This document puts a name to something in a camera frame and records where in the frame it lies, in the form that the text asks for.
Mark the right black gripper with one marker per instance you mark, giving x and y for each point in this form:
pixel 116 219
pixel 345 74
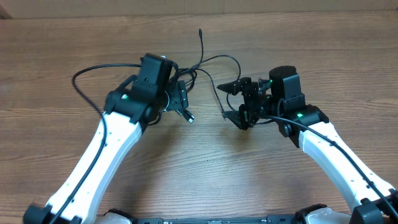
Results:
pixel 247 120

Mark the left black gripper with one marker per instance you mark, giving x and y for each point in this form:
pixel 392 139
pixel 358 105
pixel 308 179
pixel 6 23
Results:
pixel 178 96

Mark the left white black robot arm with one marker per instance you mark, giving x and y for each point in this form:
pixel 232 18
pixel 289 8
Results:
pixel 128 110

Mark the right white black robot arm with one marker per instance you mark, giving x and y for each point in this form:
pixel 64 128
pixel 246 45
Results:
pixel 280 99

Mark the cardboard backdrop panel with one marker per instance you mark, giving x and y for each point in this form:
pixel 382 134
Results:
pixel 38 9

